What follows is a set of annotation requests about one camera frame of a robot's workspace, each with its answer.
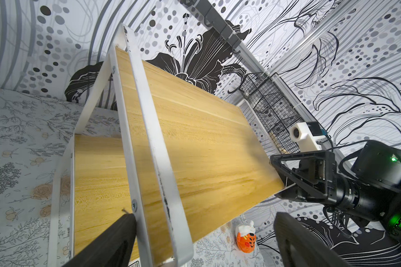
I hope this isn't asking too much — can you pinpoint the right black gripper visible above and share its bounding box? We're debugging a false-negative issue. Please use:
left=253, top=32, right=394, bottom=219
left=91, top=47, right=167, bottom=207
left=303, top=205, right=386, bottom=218
left=270, top=150, right=338, bottom=205

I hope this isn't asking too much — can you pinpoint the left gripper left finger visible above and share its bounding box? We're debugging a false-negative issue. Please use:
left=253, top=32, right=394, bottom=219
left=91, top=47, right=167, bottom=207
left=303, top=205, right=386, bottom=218
left=65, top=214, right=137, bottom=267

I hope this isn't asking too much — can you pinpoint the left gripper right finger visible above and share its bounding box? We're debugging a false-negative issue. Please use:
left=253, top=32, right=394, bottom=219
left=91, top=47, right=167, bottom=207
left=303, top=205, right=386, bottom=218
left=274, top=212, right=349, bottom=267

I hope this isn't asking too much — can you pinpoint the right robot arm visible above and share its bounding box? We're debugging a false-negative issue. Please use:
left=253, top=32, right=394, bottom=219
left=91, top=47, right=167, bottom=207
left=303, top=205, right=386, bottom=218
left=270, top=140, right=401, bottom=243

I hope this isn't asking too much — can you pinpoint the wooden two-tier shelf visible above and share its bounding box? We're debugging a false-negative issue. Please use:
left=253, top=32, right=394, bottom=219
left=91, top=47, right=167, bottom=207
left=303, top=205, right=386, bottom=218
left=47, top=25, right=283, bottom=267

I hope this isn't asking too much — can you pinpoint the orange cat toy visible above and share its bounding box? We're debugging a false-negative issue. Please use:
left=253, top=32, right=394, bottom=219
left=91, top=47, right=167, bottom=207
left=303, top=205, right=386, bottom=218
left=235, top=221, right=257, bottom=254

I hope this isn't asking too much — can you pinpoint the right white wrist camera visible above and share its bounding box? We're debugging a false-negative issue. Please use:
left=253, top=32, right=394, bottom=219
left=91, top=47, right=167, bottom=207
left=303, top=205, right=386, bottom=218
left=288, top=122, right=327, bottom=152

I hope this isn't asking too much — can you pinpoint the black wire basket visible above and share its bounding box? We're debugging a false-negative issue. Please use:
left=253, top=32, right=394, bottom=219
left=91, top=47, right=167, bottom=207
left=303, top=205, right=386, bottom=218
left=238, top=73, right=304, bottom=154

